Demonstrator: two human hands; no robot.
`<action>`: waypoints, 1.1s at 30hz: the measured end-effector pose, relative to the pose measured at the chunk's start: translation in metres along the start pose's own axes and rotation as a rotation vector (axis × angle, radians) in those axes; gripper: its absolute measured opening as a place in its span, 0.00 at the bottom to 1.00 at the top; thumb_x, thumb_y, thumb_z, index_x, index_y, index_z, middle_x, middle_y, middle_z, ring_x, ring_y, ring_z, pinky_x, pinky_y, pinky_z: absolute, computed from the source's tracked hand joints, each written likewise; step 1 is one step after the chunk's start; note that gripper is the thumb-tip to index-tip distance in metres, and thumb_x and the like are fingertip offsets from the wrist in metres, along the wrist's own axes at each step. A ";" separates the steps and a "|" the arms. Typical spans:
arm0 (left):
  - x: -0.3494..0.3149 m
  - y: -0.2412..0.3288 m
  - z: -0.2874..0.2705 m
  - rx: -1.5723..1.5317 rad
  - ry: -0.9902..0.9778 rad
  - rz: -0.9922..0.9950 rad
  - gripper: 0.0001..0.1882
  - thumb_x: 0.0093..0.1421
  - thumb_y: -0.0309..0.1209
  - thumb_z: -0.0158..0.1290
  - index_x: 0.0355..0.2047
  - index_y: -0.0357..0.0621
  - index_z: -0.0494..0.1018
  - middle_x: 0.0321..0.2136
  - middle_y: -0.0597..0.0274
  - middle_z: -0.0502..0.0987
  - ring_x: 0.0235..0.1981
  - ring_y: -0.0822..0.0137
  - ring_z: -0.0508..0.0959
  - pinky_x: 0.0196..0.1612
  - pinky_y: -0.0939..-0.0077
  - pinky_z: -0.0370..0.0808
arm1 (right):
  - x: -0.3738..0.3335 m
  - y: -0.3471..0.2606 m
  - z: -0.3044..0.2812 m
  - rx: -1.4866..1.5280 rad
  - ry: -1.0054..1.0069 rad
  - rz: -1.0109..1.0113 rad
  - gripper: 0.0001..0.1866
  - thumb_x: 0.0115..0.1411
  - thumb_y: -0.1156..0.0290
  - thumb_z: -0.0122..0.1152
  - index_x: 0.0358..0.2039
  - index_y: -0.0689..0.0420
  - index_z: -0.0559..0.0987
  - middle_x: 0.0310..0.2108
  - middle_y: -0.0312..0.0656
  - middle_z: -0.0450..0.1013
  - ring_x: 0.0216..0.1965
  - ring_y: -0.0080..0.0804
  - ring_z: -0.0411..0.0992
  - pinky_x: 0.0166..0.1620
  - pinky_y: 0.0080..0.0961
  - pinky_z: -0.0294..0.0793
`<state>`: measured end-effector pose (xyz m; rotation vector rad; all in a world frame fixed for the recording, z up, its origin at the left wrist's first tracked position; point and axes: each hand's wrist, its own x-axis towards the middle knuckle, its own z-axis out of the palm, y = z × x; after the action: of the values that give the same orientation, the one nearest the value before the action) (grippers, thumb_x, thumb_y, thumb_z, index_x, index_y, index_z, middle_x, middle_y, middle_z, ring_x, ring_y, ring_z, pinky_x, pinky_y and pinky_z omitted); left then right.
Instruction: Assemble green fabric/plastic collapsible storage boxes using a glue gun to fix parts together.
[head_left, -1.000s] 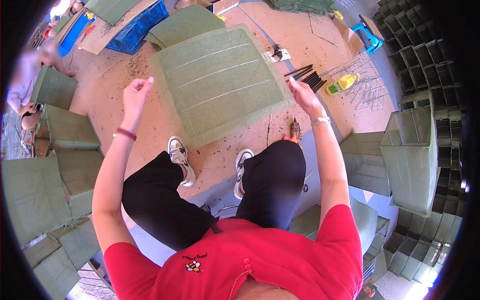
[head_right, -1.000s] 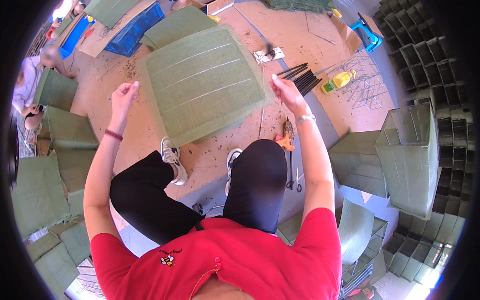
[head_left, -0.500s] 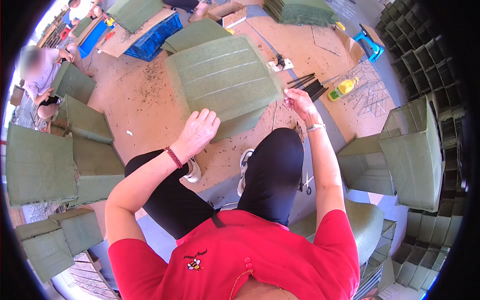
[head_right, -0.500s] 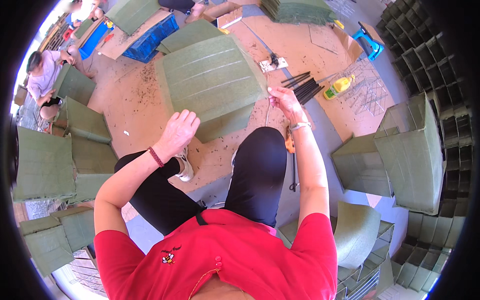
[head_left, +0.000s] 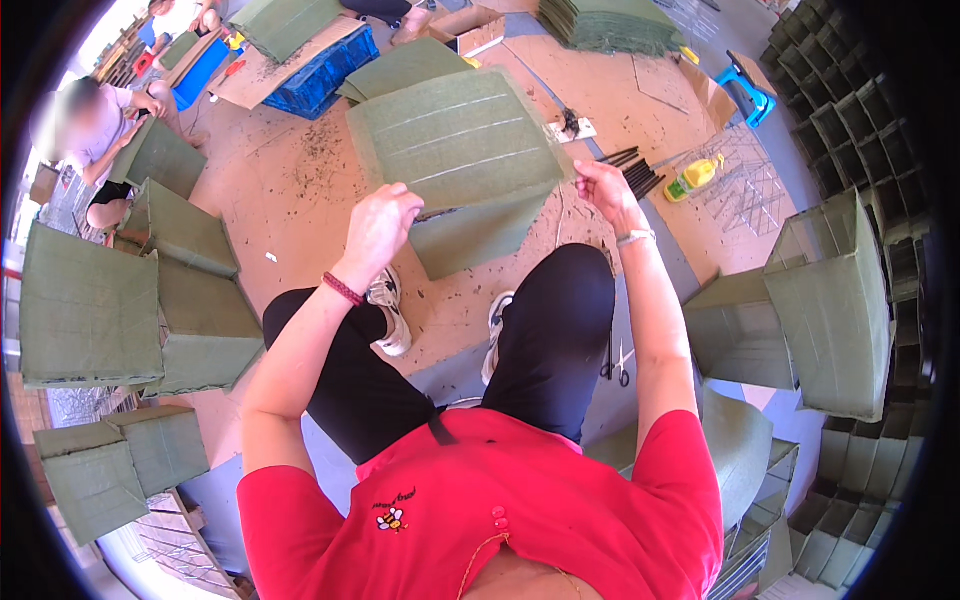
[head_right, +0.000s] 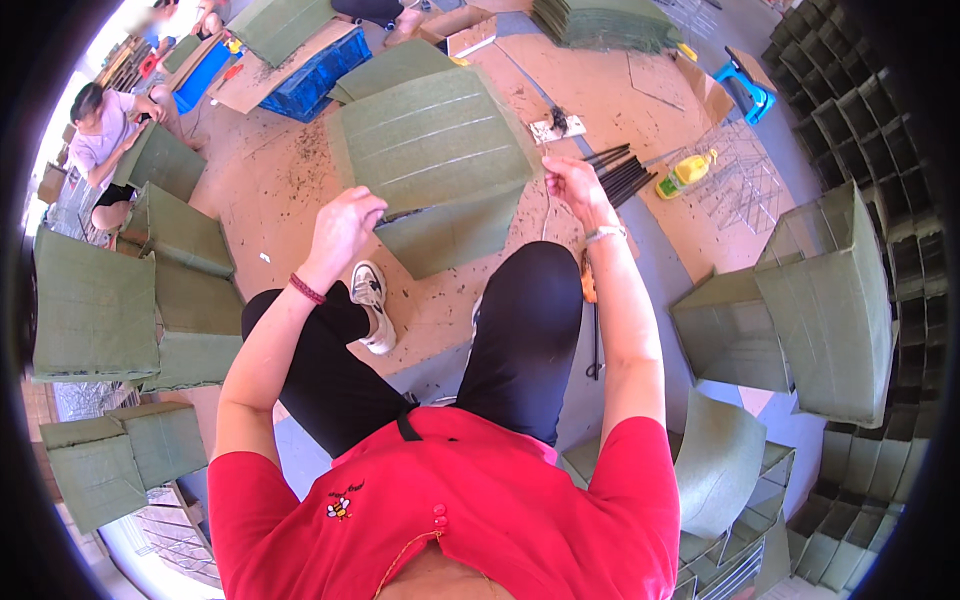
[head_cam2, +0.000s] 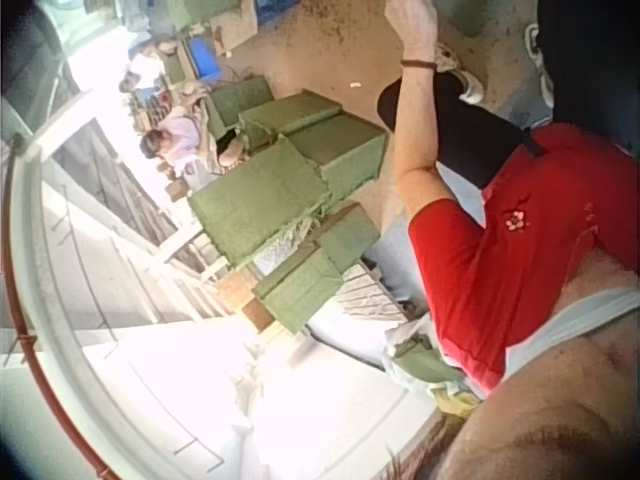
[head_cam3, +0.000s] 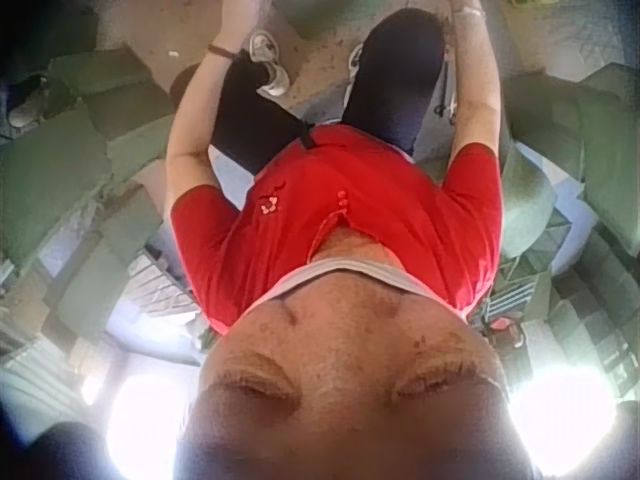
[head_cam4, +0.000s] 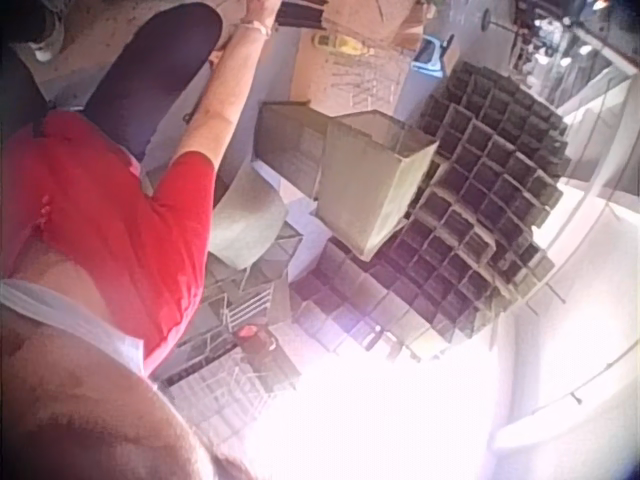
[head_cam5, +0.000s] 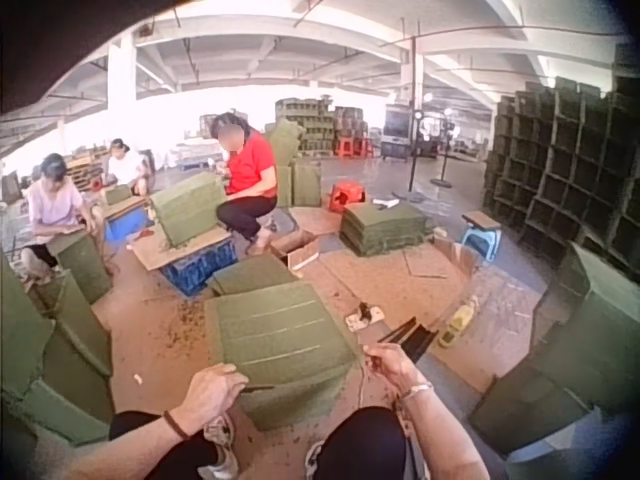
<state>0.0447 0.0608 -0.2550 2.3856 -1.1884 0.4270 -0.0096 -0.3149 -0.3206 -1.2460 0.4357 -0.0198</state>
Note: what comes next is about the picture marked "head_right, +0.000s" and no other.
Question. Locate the person's right hand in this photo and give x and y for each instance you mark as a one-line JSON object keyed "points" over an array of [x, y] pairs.
{"points": [[589, 195]]}

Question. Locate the person's left hand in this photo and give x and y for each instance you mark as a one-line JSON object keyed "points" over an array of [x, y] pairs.
{"points": [[341, 229]]}

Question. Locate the person's left fingers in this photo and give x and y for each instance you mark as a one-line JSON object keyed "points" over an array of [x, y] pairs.
{"points": [[371, 206]]}

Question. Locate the person's right fingers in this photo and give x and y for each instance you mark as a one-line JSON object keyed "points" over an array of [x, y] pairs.
{"points": [[561, 174]]}

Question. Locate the green felt covered box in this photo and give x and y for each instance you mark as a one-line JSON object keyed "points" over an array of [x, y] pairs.
{"points": [[94, 307], [435, 150], [94, 480], [161, 161], [832, 315], [199, 330], [731, 330], [277, 26], [165, 442], [180, 229], [390, 67]]}

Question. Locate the white board with black clump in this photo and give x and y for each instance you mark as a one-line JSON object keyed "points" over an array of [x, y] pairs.
{"points": [[556, 126]]}

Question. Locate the bundle of black rods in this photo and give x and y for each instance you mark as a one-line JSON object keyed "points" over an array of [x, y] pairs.
{"points": [[622, 176]]}

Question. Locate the yellow oil bottle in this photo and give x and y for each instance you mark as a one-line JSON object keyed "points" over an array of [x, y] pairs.
{"points": [[686, 172]]}

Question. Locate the blue plastic crate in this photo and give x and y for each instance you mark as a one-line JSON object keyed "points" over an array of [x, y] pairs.
{"points": [[322, 79]]}

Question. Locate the stack of green felt sheets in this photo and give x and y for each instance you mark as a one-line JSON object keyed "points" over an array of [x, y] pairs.
{"points": [[607, 22]]}

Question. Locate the person's legs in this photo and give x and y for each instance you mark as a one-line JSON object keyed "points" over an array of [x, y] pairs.
{"points": [[517, 330]]}

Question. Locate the cardboard sheet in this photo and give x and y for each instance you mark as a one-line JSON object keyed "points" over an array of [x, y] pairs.
{"points": [[255, 86]]}

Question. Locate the open cardboard box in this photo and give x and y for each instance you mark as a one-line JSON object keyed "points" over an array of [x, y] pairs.
{"points": [[461, 30]]}

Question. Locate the blue plastic stool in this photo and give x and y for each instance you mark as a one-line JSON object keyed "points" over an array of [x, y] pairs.
{"points": [[750, 82]]}

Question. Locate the blue plastic board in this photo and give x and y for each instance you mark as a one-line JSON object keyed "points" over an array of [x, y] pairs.
{"points": [[199, 75]]}

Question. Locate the person's body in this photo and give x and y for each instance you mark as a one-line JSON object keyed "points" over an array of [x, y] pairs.
{"points": [[465, 510]]}

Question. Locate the curved green felt sheet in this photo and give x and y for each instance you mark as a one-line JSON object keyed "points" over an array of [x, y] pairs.
{"points": [[716, 465]]}

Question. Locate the heap of green felt boxes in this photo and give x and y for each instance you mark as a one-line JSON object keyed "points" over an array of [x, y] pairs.
{"points": [[742, 547]]}

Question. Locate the wall of stacked green boxes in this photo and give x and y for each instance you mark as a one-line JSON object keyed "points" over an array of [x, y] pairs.
{"points": [[892, 187]]}

